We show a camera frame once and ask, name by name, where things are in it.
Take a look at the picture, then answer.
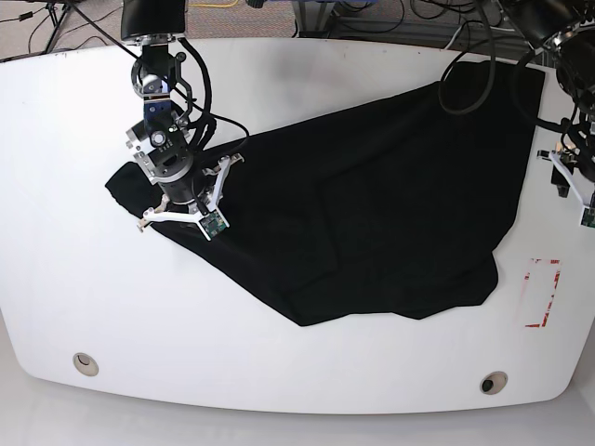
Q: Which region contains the red tape rectangle marking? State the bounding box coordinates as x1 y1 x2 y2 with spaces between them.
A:
518 258 562 328

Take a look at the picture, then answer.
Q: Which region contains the table cable grommet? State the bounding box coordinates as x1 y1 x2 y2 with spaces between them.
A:
73 353 99 377
480 371 508 396

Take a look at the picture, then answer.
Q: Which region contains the right table cable grommet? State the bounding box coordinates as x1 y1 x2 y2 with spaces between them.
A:
480 371 508 396

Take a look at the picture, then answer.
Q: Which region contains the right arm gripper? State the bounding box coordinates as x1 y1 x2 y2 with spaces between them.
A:
138 153 244 232

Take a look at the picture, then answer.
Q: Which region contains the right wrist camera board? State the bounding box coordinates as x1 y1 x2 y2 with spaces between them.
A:
198 209 230 241

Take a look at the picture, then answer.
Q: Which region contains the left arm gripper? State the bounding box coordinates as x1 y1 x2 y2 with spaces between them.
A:
536 149 594 207

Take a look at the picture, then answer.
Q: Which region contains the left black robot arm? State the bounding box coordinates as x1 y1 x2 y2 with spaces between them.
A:
497 1 594 214

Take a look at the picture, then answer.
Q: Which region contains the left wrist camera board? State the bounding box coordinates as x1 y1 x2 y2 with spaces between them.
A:
580 205 595 229

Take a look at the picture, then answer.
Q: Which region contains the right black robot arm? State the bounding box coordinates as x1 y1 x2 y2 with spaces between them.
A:
121 1 243 240

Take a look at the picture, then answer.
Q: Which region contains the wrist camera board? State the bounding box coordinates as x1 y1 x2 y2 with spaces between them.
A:
198 209 230 241
580 205 595 229

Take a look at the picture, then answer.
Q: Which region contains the left table cable grommet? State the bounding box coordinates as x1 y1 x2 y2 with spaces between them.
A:
73 353 99 377

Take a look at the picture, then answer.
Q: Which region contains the black t-shirt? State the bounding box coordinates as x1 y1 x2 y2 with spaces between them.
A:
104 59 547 328

